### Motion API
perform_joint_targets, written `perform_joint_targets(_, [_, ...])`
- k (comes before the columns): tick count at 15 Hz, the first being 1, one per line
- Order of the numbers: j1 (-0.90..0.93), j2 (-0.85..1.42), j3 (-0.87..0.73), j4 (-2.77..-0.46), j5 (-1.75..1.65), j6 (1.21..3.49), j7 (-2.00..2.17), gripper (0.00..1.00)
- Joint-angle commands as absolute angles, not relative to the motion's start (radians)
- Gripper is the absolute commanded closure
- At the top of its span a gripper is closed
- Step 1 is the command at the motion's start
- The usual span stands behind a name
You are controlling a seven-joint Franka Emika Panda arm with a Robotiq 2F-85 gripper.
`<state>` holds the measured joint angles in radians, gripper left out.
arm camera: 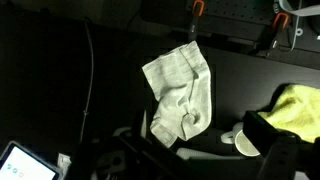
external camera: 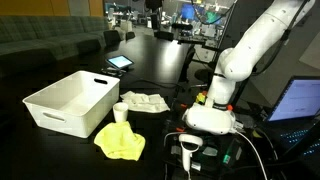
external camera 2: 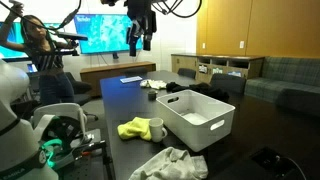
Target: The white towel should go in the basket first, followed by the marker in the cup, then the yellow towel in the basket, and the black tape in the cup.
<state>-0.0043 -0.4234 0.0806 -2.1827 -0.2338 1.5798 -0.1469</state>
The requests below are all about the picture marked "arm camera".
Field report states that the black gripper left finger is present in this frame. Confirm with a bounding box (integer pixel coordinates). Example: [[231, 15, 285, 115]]
[[113, 132, 209, 180]]

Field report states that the orange handled clamp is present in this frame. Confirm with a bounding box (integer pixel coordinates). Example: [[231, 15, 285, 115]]
[[265, 12, 291, 54], [188, 0, 206, 42]]

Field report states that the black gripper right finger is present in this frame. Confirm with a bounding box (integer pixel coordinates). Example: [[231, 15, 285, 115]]
[[242, 109, 320, 180]]

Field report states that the yellow cloth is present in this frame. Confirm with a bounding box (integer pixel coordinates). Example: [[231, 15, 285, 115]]
[[257, 83, 320, 144]]

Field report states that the white mug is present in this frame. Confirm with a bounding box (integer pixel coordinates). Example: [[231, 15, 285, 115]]
[[220, 121, 262, 158]]

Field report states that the white ribbon cable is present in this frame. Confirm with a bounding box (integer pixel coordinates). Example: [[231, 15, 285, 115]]
[[275, 0, 320, 53]]

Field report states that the white towel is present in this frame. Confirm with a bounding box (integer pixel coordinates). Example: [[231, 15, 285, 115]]
[[141, 40, 213, 149]]

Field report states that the thin grey cable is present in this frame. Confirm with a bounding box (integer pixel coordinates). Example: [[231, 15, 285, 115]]
[[79, 19, 95, 145]]

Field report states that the tablet with lit screen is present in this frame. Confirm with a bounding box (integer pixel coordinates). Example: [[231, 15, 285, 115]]
[[0, 140, 63, 180]]

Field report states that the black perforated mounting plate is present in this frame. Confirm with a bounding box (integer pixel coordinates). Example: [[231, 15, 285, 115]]
[[185, 0, 320, 70]]

